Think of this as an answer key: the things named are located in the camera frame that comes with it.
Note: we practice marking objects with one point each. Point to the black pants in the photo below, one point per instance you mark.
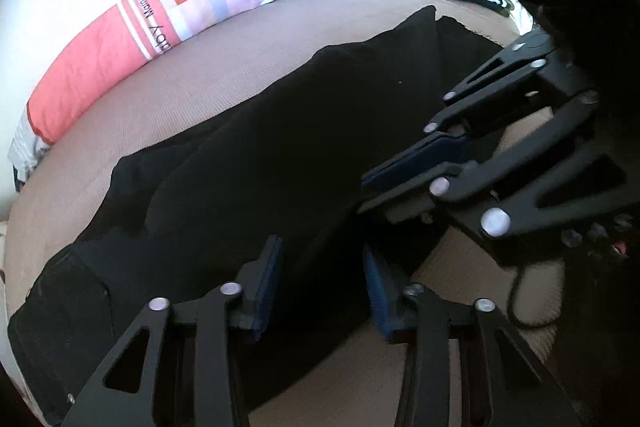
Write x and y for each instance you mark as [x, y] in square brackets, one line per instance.
[250, 157]

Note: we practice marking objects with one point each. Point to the pink striped pillow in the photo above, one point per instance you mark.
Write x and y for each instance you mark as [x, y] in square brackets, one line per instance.
[95, 57]

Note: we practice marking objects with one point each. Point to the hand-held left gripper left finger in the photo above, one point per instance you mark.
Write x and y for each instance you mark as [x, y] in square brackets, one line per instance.
[266, 287]

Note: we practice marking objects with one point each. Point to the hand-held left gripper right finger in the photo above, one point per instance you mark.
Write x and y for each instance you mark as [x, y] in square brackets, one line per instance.
[377, 292]

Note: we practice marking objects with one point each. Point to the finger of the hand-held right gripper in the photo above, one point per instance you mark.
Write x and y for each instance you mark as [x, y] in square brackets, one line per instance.
[470, 187]
[415, 159]

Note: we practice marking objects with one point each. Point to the beige woven bed mat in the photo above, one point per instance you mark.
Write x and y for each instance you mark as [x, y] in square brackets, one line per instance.
[250, 52]

